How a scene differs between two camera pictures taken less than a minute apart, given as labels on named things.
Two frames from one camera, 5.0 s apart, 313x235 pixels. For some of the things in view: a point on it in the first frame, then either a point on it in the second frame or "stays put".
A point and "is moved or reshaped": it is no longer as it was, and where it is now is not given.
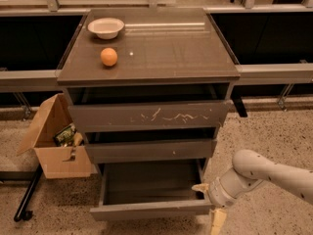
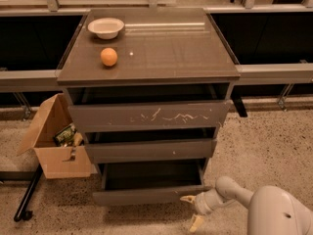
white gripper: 216,193 -> 202,204
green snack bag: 66,137 stays put
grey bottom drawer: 151,190 is moved or reshaped
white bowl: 106,28 stays put
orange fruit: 109,56 stays put
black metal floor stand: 23,175 stays put
